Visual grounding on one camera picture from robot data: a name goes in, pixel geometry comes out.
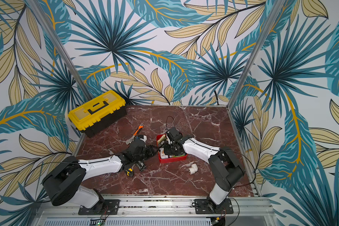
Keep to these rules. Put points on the yellow black utility knife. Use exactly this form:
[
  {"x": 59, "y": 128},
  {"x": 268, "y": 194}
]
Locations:
[{"x": 129, "y": 172}]

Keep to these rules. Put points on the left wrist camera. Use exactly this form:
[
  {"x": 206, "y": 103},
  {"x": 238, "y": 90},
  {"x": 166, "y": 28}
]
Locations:
[{"x": 142, "y": 137}]

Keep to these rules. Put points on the white drycake cookie packet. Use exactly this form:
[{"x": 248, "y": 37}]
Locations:
[{"x": 162, "y": 154}]

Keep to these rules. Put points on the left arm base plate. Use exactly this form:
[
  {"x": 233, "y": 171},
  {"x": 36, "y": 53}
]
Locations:
[{"x": 103, "y": 207}]

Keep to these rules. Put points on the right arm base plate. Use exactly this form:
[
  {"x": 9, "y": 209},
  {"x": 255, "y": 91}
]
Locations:
[{"x": 207, "y": 206}]

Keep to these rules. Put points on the white pipe elbow fitting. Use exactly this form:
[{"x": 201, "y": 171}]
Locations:
[{"x": 193, "y": 169}]

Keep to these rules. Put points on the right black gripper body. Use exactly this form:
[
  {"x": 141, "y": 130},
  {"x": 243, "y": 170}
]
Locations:
[{"x": 168, "y": 145}]

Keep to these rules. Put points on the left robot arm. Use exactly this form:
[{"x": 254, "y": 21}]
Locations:
[{"x": 64, "y": 183}]

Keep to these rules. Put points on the yellow black toolbox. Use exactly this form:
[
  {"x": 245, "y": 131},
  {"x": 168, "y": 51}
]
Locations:
[{"x": 96, "y": 115}]

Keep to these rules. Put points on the black cookie packet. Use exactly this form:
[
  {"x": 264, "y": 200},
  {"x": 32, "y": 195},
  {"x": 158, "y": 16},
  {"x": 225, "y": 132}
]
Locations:
[{"x": 141, "y": 166}]

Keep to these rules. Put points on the aluminium front rail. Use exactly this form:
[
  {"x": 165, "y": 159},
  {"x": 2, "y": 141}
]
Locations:
[{"x": 159, "y": 210}]

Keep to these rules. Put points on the red storage box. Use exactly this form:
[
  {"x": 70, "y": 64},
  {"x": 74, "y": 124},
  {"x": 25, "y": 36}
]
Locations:
[{"x": 169, "y": 158}]

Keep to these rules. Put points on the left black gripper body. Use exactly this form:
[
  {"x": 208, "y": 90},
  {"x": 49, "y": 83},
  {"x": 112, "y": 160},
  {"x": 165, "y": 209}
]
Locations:
[{"x": 147, "y": 153}]

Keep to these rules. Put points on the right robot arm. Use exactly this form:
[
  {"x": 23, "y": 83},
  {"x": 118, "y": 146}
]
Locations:
[{"x": 224, "y": 164}]

